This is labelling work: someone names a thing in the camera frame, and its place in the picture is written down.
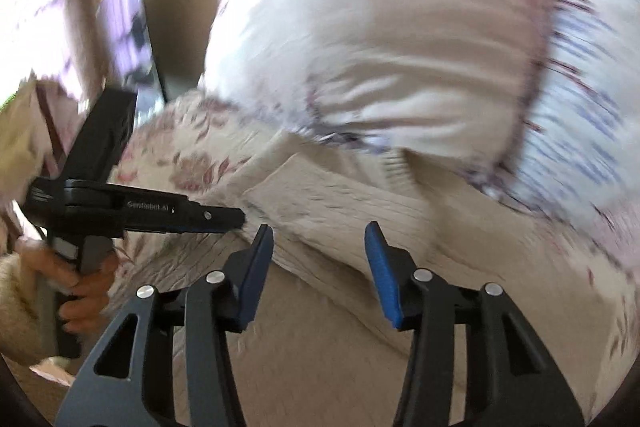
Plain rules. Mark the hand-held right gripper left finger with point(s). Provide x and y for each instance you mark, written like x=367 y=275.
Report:
x=256 y=277

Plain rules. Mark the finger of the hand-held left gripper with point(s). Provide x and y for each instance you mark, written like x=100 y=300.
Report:
x=215 y=218

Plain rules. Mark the dark flat screen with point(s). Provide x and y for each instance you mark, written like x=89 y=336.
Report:
x=130 y=32

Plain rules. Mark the person's left hand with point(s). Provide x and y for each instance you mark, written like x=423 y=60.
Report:
x=87 y=294

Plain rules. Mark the lavender print pillow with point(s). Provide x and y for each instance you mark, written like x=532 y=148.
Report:
x=590 y=82

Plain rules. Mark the pink curtain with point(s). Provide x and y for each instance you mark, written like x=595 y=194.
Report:
x=82 y=17

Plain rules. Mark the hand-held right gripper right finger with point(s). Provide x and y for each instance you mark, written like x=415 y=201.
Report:
x=384 y=277

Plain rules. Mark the floral bedspread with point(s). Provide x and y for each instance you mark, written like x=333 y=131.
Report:
x=200 y=157

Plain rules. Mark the window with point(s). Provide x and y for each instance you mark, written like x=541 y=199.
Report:
x=30 y=27

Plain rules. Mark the pink floral pillow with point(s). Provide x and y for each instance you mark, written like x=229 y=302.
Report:
x=375 y=57

